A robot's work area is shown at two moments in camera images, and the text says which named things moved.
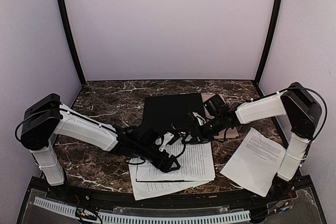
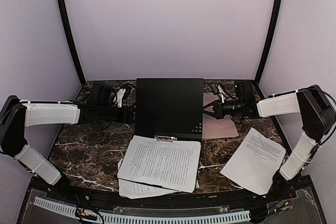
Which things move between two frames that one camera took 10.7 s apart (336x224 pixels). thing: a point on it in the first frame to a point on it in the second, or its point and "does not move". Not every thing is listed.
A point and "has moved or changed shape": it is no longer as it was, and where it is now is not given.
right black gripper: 192,133 to 218,109
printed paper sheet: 196,161 has moved or changed shape
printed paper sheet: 255,162 does not move
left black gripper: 159,160 to 130,116
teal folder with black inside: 163,111 has moved or changed shape
